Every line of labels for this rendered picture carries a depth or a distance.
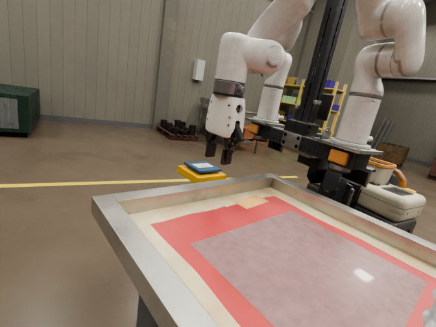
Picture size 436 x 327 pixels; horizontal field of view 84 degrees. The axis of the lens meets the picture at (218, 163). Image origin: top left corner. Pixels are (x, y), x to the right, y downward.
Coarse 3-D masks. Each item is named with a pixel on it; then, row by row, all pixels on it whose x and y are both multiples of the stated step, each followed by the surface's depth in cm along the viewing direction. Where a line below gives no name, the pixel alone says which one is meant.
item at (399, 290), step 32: (256, 224) 56; (288, 224) 59; (320, 224) 62; (320, 256) 48; (352, 256) 50; (384, 256) 52; (352, 288) 41; (384, 288) 42; (416, 288) 44; (416, 320) 36
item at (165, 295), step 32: (128, 192) 53; (160, 192) 56; (192, 192) 60; (224, 192) 68; (288, 192) 77; (128, 224) 41; (352, 224) 64; (384, 224) 60; (128, 256) 35; (160, 256) 35; (416, 256) 54; (160, 288) 30; (160, 320) 28; (192, 320) 26
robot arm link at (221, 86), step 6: (216, 84) 57; (222, 84) 56; (228, 84) 56; (234, 84) 56; (240, 84) 57; (216, 90) 57; (222, 90) 56; (228, 90) 56; (234, 90) 56; (240, 90) 56
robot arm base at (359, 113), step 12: (348, 96) 79; (360, 96) 75; (348, 108) 78; (360, 108) 75; (372, 108) 75; (348, 120) 78; (360, 120) 76; (372, 120) 76; (348, 132) 78; (360, 132) 77; (348, 144) 77; (360, 144) 78
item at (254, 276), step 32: (160, 224) 49; (192, 224) 51; (224, 224) 54; (192, 256) 42; (224, 256) 43; (256, 256) 45; (288, 256) 46; (224, 288) 36; (256, 288) 37; (288, 288) 38; (320, 288) 39; (256, 320) 32; (288, 320) 33; (320, 320) 33; (352, 320) 34; (384, 320) 35
